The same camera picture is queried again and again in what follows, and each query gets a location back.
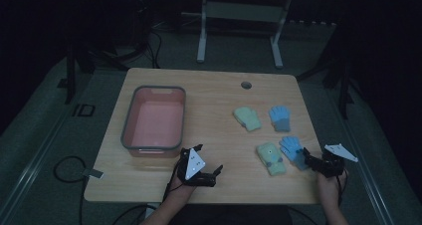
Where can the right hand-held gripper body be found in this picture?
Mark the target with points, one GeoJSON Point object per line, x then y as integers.
{"type": "Point", "coordinates": [331, 165]}

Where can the person's left hand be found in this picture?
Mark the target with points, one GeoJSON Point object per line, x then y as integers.
{"type": "Point", "coordinates": [179, 191]}

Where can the person's right hand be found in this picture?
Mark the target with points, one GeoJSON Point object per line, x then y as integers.
{"type": "Point", "coordinates": [331, 188]}

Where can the black stand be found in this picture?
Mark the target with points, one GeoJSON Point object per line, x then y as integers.
{"type": "Point", "coordinates": [70, 75]}

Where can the pink basin with grey rim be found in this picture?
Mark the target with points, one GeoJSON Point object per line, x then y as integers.
{"type": "Point", "coordinates": [156, 122]}

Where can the blue glove with grey cuff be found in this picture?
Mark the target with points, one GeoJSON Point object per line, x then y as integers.
{"type": "Point", "coordinates": [280, 118]}

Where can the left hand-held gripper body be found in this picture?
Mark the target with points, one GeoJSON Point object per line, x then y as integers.
{"type": "Point", "coordinates": [194, 165]}

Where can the light blue glove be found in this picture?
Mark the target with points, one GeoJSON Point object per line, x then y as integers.
{"type": "Point", "coordinates": [292, 150]}

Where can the green glove with face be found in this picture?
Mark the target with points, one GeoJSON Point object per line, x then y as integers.
{"type": "Point", "coordinates": [270, 158]}

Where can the plain green glove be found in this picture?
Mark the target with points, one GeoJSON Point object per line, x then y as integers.
{"type": "Point", "coordinates": [248, 118]}

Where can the white table frame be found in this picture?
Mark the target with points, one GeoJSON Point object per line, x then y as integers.
{"type": "Point", "coordinates": [242, 11]}

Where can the grey table grommet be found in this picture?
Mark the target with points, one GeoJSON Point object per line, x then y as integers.
{"type": "Point", "coordinates": [246, 85]}

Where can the black tripod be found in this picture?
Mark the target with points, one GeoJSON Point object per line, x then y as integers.
{"type": "Point", "coordinates": [338, 72]}

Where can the white power strip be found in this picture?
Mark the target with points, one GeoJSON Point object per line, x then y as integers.
{"type": "Point", "coordinates": [312, 23]}

